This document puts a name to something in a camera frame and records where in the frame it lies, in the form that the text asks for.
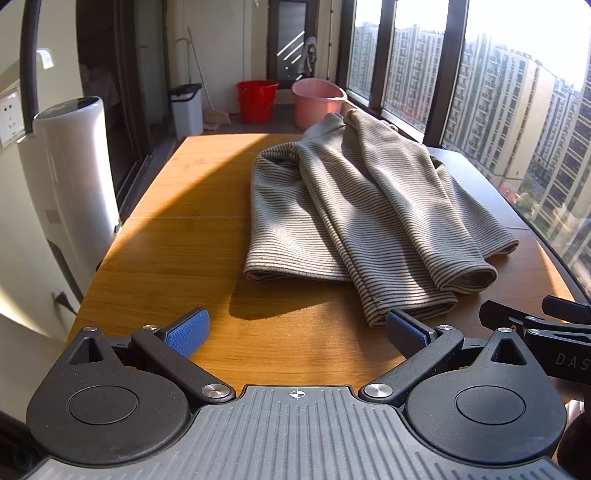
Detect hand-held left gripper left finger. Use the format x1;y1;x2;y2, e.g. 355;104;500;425
67;308;236;403

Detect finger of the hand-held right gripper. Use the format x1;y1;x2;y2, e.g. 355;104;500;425
479;300;550;330
542;296;591;319

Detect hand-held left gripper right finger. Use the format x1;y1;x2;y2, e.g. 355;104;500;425
359;309;533;408

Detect grey striped garment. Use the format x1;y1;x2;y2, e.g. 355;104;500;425
244;111;520;328

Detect person's right forearm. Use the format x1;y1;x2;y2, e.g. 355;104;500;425
556;401;591;480

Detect black power plug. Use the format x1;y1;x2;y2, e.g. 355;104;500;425
52;288;79;315

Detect white tower appliance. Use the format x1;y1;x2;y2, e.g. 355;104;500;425
17;96;123;310

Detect apartment buildings outside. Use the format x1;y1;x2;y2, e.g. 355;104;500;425
351;21;591;278

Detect white bin with dark lid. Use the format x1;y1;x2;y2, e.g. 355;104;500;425
170;83;204;140

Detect red plastic bucket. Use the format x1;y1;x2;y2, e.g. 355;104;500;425
236;80;280;124

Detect pink plastic tub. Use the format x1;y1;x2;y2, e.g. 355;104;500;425
291;78;348;130

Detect grey hanging cloth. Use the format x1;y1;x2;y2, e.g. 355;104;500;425
302;37;318;77

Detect dark framed glass door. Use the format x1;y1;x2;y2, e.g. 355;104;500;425
267;0;320;84

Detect broom with pale handle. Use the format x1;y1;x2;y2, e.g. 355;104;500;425
187;27;231;131

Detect dark sliding door frame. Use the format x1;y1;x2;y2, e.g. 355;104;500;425
76;0;172;195

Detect white wall socket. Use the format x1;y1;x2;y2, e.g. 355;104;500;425
0;90;26;148

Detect black window frame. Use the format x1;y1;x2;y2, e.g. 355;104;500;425
337;0;591;301

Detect thick black hose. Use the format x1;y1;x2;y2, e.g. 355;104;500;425
17;0;47;132

